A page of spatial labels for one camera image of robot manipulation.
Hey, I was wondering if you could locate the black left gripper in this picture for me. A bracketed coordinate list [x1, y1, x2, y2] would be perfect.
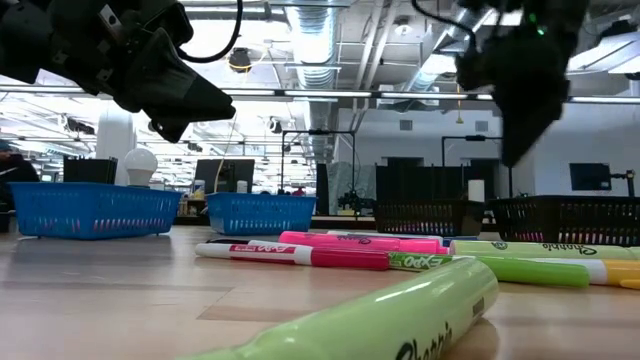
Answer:
[44, 0, 236, 145]

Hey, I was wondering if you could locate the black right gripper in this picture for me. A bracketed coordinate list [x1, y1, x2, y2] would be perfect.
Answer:
[455, 0, 591, 169]

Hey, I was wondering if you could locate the light green Sharpie highlighter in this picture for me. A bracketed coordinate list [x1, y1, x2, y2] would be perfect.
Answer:
[174, 256, 500, 360]
[449, 239, 640, 261]

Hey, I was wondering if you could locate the black cap white marker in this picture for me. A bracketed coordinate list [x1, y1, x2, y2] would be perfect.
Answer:
[204, 237, 281, 247]

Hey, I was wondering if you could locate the light green Expo marker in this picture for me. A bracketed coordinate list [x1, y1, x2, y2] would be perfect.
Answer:
[387, 251, 592, 290]

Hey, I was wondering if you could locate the yellow whiteboard marker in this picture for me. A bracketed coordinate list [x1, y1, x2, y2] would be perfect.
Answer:
[524, 256, 640, 291]

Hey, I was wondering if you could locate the red Expo whiteboard marker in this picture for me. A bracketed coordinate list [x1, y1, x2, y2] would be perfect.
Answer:
[193, 240, 392, 272]

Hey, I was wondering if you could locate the pink Sharpie highlighter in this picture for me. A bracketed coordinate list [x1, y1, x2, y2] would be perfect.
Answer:
[278, 230, 449, 255]

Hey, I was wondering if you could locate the white light bulb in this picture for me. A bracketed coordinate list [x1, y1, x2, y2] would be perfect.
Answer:
[123, 147, 159, 189]

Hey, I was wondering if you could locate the black computer monitor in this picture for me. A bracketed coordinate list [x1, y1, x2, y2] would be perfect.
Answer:
[63, 156, 119, 185]
[194, 158, 256, 195]

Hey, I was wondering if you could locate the black plastic slotted basket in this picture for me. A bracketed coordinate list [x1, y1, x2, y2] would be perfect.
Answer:
[373, 199, 485, 238]
[487, 194, 640, 248]

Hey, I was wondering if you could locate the black partition panel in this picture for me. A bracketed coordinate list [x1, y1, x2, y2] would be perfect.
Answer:
[375, 156, 501, 202]

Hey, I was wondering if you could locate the blue plastic slotted basket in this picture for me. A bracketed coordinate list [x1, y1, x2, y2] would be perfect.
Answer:
[205, 192, 318, 237]
[8, 181, 184, 241]

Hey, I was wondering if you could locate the white LED light bar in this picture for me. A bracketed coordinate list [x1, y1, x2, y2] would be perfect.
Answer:
[0, 84, 640, 105]

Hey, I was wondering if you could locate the person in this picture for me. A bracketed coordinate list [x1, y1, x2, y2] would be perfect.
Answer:
[0, 141, 41, 211]

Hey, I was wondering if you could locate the black metal gantry frame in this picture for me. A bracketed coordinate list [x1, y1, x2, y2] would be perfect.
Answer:
[441, 133, 514, 199]
[281, 128, 357, 196]

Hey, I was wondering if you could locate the yellow hanging cord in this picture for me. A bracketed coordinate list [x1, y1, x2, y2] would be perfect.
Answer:
[454, 82, 465, 125]

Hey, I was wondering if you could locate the black camera cable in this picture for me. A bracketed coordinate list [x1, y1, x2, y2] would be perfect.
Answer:
[177, 0, 245, 65]
[411, 0, 479, 49]

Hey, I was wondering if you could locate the black wall monitor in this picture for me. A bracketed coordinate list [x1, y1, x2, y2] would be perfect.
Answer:
[569, 162, 612, 192]

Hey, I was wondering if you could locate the silver diagonal ventilation duct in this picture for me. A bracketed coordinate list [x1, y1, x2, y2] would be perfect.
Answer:
[404, 29, 481, 94]

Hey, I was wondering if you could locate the silver ribbed ventilation duct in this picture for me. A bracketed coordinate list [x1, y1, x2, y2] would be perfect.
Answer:
[284, 0, 346, 164]

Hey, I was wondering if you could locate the black metal table frame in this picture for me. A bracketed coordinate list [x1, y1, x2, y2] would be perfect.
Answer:
[172, 213, 501, 231]

